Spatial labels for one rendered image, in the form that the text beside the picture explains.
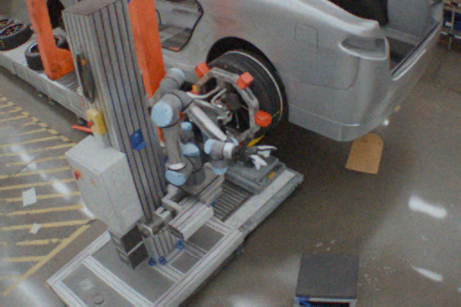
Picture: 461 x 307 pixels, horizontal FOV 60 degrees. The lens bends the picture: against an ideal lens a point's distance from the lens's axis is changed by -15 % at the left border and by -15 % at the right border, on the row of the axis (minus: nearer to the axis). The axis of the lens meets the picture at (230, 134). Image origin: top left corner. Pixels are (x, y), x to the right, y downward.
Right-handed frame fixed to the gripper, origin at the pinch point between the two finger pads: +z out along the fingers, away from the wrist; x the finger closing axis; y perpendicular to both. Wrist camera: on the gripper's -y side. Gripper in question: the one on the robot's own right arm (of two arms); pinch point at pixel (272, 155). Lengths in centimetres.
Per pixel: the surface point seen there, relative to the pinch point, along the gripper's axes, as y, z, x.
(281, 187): 102, -29, -109
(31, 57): 50, -402, -188
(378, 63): -25, 41, -85
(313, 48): -28, -2, -84
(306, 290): 91, 26, 2
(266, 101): 16, -35, -87
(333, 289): 90, 43, -3
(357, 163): 101, 25, -165
